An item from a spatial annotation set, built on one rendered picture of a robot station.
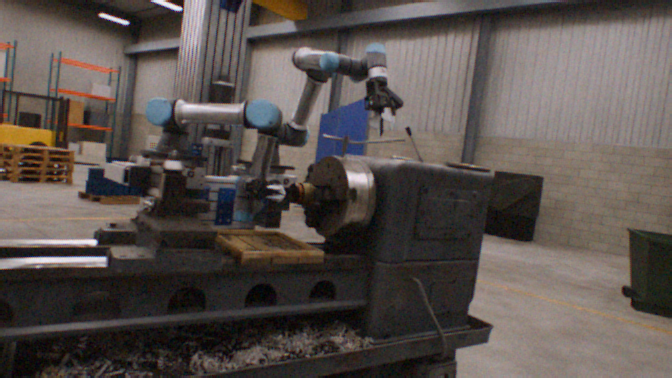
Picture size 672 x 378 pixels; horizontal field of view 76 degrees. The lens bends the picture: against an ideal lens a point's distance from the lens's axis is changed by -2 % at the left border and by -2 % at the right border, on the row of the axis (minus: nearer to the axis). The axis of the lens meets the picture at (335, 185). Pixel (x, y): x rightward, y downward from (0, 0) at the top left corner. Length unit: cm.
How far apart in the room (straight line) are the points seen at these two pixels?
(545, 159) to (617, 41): 301
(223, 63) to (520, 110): 1031
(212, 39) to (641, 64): 1046
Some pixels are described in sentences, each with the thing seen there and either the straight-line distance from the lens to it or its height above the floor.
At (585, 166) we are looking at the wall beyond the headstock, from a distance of 1150.
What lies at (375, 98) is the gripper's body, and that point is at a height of 147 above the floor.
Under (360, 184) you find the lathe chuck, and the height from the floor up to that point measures 114.
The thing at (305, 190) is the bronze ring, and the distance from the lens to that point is 159.
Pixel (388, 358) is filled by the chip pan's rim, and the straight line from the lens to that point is 169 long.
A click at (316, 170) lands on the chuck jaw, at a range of 171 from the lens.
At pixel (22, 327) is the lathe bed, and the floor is 71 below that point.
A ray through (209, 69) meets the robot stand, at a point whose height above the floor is 159.
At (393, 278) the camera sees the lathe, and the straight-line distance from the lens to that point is 170.
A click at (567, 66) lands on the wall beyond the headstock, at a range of 1204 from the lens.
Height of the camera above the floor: 121
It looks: 3 degrees down
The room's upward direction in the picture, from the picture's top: 7 degrees clockwise
